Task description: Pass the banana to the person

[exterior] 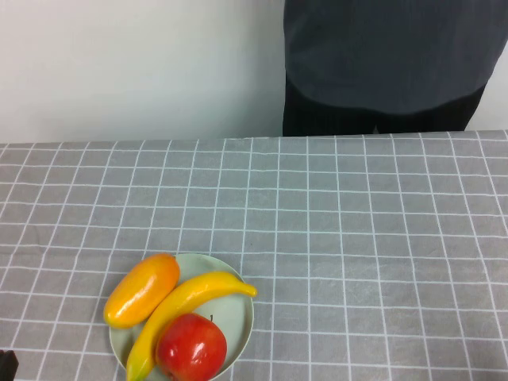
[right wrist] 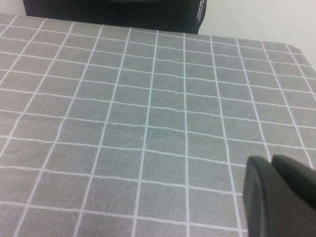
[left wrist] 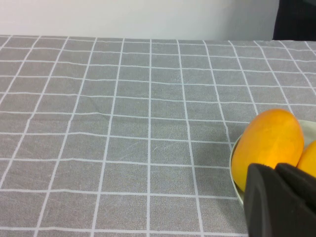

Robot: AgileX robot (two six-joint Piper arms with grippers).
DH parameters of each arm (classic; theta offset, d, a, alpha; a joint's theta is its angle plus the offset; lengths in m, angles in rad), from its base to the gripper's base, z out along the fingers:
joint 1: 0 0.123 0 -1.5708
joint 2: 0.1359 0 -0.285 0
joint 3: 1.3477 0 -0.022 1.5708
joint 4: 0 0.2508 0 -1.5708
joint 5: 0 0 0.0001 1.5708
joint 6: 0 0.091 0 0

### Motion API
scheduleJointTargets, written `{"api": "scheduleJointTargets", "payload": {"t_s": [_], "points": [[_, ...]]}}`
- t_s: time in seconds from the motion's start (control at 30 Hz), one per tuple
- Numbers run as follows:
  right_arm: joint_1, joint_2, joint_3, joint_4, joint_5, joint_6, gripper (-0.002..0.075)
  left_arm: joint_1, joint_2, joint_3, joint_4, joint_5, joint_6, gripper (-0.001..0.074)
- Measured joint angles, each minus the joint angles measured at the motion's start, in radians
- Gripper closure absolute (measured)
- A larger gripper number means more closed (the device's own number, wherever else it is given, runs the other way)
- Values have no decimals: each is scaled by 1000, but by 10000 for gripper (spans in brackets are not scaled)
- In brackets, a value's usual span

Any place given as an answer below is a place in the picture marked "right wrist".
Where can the grey white-checked tablecloth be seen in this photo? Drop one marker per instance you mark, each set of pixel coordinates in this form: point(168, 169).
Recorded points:
point(138, 118)

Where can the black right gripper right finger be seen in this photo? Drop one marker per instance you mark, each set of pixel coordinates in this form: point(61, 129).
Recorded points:
point(296, 170)

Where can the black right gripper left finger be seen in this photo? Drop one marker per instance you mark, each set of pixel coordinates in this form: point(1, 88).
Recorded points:
point(271, 205)

